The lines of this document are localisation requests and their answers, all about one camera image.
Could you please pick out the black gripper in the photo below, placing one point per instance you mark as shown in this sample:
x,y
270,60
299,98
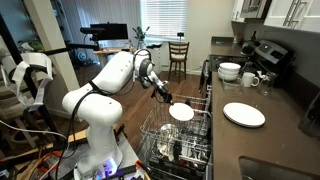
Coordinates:
x,y
161,94

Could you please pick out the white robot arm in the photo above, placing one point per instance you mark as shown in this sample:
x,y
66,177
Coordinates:
x,y
94,104

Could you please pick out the robot base table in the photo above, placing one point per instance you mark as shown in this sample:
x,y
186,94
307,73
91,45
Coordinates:
x,y
105,158

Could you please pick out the white plate stack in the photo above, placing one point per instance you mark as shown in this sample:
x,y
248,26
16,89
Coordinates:
x,y
244,115

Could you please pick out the metal bowl in rack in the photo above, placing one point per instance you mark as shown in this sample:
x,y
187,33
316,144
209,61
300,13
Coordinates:
x,y
166,138

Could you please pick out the wooden chair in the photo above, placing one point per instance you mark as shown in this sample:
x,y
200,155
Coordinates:
x,y
178,55

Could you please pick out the stacked white bowls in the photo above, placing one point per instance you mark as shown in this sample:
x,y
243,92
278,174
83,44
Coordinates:
x,y
228,71

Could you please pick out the wooden desk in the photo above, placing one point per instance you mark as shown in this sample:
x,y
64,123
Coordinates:
x,y
108,51

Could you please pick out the white mug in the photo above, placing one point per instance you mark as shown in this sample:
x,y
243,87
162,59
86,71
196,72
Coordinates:
x,y
250,80

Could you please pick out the black monitor on stand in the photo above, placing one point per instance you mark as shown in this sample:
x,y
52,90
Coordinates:
x,y
106,31

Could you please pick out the clear glass jar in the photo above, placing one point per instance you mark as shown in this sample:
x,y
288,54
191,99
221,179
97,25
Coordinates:
x,y
266,83

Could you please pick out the white upper cabinets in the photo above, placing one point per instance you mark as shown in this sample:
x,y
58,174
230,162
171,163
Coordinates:
x,y
302,15

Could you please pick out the wire dishwasher rack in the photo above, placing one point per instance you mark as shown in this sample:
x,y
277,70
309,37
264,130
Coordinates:
x,y
191,150

